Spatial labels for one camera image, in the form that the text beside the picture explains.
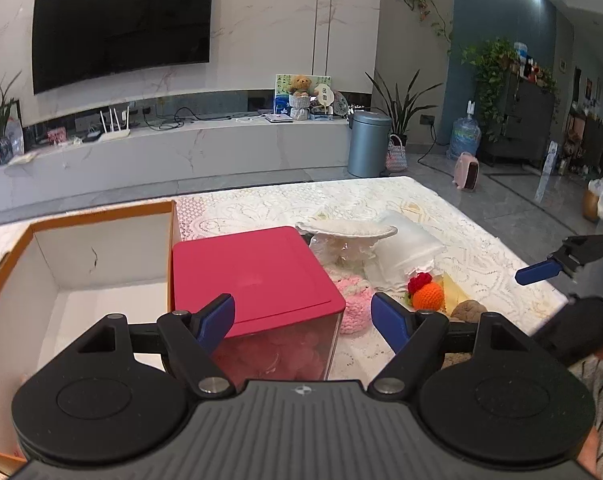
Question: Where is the orange red crochet ball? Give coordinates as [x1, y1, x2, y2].
[407, 272, 445, 311]

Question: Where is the pink white crochet hat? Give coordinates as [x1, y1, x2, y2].
[326, 266, 375, 336]

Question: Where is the white cloth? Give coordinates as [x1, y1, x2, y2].
[364, 210, 445, 292]

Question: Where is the brown plush toy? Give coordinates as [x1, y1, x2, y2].
[443, 300, 488, 368]

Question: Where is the white lace tablecloth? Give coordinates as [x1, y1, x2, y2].
[0, 174, 571, 380]

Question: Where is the red transparent cube container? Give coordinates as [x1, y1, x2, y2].
[172, 226, 346, 388]

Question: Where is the golden basket with bag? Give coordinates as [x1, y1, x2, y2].
[582, 178, 603, 223]

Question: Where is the pink space heater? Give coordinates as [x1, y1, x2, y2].
[453, 152, 479, 192]

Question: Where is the orange storage box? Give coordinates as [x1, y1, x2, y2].
[0, 200, 181, 476]

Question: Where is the blue water jug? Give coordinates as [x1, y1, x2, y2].
[447, 101, 481, 160]

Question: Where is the pastel woven basket bag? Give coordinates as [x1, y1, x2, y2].
[386, 133, 408, 172]

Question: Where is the dark cabinet with plants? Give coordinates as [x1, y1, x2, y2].
[462, 38, 557, 166]

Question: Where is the blue grey trash bin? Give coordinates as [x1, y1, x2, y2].
[347, 110, 391, 178]

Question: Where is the potted snake plant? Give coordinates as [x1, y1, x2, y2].
[365, 70, 443, 142]

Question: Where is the white wifi router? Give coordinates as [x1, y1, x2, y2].
[98, 107, 131, 142]

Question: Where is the white marble tv console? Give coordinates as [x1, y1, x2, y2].
[0, 118, 351, 212]

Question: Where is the teddy bear bouquet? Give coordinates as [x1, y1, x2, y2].
[288, 75, 313, 122]

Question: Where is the green potted grass plant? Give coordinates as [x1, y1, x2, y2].
[0, 73, 24, 166]

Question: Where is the hanging ivy vine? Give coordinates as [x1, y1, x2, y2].
[402, 0, 453, 53]

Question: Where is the black floor cable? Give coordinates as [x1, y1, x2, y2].
[415, 123, 458, 181]

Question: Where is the black wall television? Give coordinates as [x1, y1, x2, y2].
[31, 0, 212, 94]

